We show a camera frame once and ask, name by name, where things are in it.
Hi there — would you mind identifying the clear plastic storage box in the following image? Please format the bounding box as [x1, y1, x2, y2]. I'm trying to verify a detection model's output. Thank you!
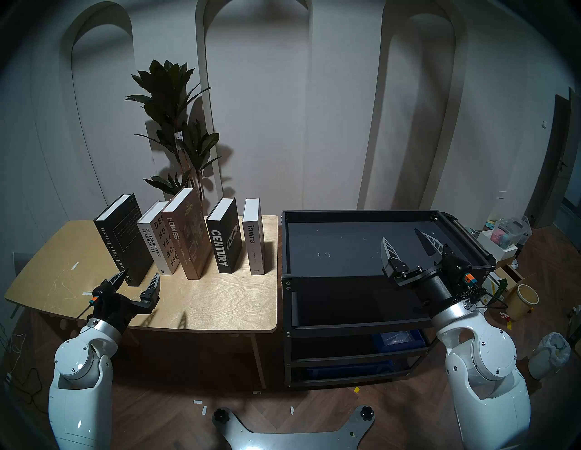
[491, 217, 532, 249]

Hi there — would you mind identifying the white trash bag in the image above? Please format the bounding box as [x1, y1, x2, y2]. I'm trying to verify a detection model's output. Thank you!
[528, 332, 571, 381]

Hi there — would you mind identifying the black metal shelf cart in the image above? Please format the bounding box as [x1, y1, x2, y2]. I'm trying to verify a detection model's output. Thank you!
[281, 210, 497, 388]

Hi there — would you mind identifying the tall green leafy plant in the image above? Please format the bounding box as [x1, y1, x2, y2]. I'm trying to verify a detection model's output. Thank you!
[125, 59, 223, 214]

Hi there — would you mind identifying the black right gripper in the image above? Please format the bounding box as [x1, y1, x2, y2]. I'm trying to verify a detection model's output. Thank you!
[380, 229, 483, 314]

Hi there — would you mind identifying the dark brown door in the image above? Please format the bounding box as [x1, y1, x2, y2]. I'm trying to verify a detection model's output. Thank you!
[526, 87, 581, 230]

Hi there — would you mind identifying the brown Homes book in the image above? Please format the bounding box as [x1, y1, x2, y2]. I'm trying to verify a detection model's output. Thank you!
[162, 186, 214, 280]

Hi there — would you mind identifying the brown cardboard box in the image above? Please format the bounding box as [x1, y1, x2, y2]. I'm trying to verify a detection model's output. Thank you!
[492, 265, 523, 292]

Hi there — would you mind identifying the blue bin with plastic bag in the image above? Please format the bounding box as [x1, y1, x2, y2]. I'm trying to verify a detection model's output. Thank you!
[372, 330, 427, 353]

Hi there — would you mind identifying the black Century book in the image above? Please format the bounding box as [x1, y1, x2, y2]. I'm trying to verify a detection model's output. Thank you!
[206, 197, 243, 274]

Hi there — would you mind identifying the white Design Hotels Yearbook book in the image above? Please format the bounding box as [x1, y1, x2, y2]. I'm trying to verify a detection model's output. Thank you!
[137, 200, 181, 276]

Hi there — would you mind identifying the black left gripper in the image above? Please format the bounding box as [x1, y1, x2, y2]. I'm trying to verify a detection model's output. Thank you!
[87, 270, 161, 333]

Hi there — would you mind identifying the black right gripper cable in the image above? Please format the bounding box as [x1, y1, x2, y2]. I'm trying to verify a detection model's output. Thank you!
[454, 288, 509, 313]

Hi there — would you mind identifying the grey metal robot base plate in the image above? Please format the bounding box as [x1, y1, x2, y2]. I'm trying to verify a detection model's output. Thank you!
[212, 405, 376, 450]

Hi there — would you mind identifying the dark blue flat bin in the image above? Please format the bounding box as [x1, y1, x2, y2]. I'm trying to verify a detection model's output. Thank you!
[305, 361, 394, 381]

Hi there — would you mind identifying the black Crime and Punishment book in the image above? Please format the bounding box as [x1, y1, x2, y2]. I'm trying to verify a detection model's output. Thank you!
[94, 194, 155, 287]

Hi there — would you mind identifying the grey ianra book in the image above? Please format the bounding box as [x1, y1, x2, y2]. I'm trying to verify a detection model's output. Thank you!
[242, 198, 266, 276]

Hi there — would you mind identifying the light wooden table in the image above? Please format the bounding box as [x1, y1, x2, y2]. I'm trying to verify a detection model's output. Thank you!
[5, 215, 278, 390]

